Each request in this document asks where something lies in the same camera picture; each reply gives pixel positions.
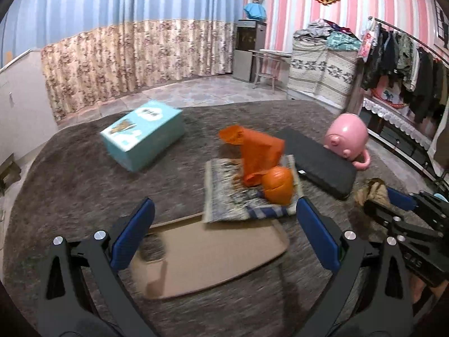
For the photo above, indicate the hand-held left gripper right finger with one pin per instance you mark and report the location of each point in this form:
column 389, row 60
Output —
column 315, row 231

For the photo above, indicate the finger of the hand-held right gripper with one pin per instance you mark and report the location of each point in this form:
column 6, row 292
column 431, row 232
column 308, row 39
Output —
column 382, row 214
column 401, row 199

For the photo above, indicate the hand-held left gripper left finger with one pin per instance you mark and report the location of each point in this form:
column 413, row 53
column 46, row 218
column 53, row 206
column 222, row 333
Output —
column 135, row 228

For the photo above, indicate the light blue plastic basket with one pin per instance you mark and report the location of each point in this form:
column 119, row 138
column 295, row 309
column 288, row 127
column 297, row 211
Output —
column 442, row 196

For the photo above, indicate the brown phone case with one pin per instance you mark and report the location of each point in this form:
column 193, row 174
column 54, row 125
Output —
column 217, row 252

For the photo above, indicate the person's right hand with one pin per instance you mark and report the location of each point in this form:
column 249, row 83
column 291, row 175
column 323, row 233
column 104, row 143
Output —
column 436, row 289

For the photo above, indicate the orange tangerine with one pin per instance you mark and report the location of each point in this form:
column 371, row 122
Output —
column 279, row 184

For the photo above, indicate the black flat pad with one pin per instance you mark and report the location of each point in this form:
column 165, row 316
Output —
column 319, row 161

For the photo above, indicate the lace covered shelf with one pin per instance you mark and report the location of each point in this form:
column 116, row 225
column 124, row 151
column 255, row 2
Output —
column 400, row 126

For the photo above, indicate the pink pig cup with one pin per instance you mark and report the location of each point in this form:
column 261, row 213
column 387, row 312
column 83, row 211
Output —
column 345, row 137

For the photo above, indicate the light blue cardboard box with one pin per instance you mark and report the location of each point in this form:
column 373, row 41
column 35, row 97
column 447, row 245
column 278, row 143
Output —
column 143, row 137

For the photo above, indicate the patterned fringed cloth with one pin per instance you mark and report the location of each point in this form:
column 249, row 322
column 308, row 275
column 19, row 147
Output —
column 228, row 193

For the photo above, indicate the orange plastic bag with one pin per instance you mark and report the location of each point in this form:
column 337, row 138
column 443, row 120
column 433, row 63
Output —
column 261, row 151

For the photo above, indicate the row of hanging clothes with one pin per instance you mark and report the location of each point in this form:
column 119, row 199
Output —
column 407, row 66

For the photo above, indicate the patterned cloth covered furniture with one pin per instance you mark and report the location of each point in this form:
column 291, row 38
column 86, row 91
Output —
column 322, row 72

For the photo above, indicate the white cabinet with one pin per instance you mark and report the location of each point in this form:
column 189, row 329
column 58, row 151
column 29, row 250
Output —
column 24, row 105

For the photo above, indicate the small folding table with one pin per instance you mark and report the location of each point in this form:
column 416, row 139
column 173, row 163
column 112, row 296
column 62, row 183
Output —
column 268, row 63

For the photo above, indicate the pile of clothes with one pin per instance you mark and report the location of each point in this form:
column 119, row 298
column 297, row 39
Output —
column 329, row 35

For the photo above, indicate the blue striped floral curtain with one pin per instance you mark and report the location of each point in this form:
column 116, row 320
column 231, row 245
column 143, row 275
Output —
column 133, row 42

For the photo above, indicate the grey water dispenser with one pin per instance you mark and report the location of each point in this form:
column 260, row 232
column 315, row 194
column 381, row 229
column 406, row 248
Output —
column 247, row 52

